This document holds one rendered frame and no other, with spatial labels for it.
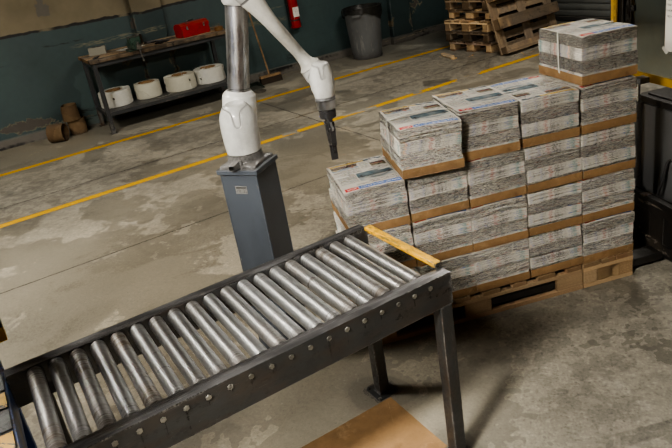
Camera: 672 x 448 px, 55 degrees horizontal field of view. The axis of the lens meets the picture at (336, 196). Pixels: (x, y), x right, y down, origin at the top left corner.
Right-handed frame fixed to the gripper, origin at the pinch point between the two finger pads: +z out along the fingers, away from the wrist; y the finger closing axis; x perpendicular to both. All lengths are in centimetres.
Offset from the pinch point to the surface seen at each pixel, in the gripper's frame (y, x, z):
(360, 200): -18.9, -4.6, 18.4
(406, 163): -21.2, -27.0, 5.4
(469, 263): -18, -53, 64
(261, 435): -56, 61, 96
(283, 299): -89, 42, 16
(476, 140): -18, -62, 4
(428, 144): -22.1, -37.6, -1.2
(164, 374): -113, 81, 16
